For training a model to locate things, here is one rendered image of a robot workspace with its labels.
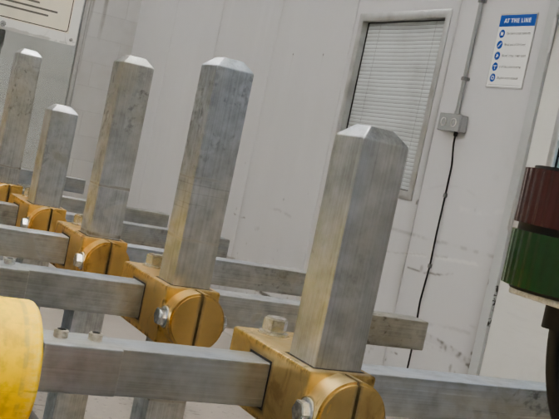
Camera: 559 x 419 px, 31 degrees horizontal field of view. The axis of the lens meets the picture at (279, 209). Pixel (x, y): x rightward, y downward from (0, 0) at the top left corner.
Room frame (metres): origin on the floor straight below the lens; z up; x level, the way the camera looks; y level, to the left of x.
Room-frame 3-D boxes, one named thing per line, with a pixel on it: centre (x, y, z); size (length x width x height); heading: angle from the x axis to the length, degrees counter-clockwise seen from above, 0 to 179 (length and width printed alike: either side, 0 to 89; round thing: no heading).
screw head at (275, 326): (0.72, -0.01, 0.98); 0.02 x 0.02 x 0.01
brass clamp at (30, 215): (1.33, 0.31, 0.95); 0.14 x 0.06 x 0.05; 28
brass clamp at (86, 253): (1.11, 0.20, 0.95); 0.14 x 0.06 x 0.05; 28
